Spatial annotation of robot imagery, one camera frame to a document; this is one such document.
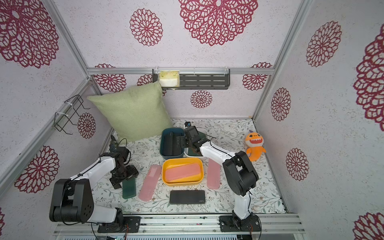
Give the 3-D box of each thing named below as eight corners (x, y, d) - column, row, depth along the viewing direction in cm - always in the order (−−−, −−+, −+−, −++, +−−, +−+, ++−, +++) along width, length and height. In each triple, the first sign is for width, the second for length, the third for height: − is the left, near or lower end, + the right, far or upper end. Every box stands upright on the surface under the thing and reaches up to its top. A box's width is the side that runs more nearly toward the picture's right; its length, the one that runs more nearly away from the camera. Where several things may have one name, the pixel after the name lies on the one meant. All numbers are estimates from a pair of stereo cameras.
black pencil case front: (169, 204, 82) (168, 202, 80) (170, 191, 86) (170, 190, 84) (205, 204, 82) (205, 202, 80) (204, 191, 86) (205, 190, 84)
